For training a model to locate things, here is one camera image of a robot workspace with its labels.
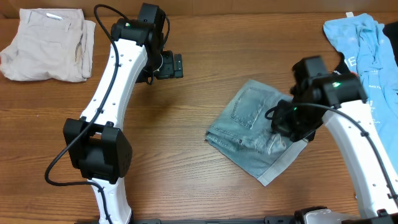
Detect light blue denim shorts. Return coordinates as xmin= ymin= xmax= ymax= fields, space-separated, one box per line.
xmin=206 ymin=80 xmax=308 ymax=186

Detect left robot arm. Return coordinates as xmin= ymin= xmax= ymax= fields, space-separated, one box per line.
xmin=63 ymin=16 xmax=183 ymax=223

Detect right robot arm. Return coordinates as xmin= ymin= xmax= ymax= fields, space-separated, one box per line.
xmin=265 ymin=73 xmax=397 ymax=223

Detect light blue t-shirt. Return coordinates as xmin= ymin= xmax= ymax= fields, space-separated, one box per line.
xmin=323 ymin=14 xmax=397 ymax=169

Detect folded beige trousers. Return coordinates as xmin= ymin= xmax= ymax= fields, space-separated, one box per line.
xmin=1 ymin=8 xmax=96 ymax=82

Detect black garment with print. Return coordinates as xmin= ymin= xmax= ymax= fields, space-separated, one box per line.
xmin=333 ymin=22 xmax=398 ymax=73

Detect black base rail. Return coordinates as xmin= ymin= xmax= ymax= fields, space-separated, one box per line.
xmin=127 ymin=215 xmax=298 ymax=224

